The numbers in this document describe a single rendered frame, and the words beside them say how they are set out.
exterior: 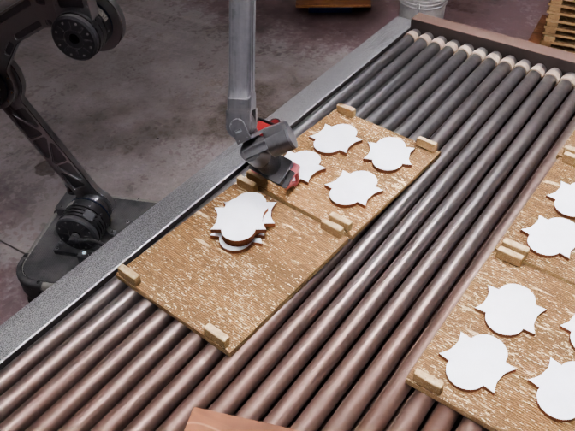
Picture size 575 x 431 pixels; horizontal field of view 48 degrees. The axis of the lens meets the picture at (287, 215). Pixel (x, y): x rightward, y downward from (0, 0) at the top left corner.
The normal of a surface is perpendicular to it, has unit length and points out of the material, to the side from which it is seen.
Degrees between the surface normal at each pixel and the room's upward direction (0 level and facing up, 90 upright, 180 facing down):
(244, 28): 64
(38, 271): 0
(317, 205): 0
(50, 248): 0
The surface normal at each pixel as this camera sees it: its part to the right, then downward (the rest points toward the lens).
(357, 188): -0.04, -0.73
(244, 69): -0.14, 0.28
